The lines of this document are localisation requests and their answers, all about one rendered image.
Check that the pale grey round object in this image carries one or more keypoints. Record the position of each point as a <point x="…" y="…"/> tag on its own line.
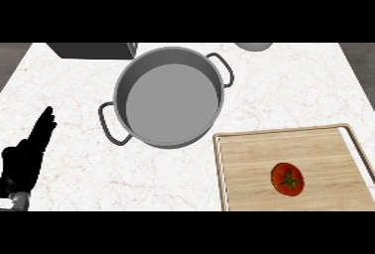
<point x="253" y="46"/>

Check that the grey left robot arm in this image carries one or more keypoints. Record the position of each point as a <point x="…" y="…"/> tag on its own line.
<point x="16" y="201"/>

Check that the red tomato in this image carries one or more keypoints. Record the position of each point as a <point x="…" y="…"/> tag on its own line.
<point x="287" y="179"/>

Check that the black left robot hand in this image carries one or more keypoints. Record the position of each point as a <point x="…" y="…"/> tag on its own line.
<point x="30" y="155"/>

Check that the grey metal pot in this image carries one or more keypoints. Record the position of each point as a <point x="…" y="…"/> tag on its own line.
<point x="171" y="99"/>

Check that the wooden tray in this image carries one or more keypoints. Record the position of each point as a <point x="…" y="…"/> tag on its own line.
<point x="289" y="155"/>

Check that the dark grey box appliance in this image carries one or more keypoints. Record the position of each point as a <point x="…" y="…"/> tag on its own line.
<point x="95" y="50"/>

